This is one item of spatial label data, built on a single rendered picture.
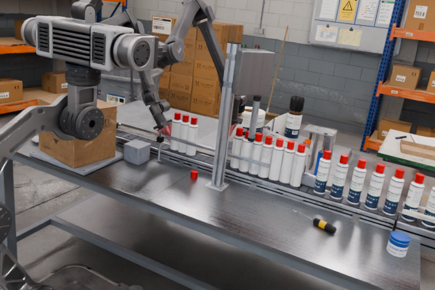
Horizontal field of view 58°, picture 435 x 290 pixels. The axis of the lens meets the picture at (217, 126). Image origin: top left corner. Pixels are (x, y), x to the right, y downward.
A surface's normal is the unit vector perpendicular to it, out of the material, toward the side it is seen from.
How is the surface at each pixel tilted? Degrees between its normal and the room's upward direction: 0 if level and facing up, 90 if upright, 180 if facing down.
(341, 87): 90
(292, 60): 90
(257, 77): 90
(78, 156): 90
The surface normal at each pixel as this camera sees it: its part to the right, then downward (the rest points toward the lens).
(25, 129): 0.86, 0.24
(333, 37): -0.49, 0.15
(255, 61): 0.47, 0.32
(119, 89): -0.18, 0.33
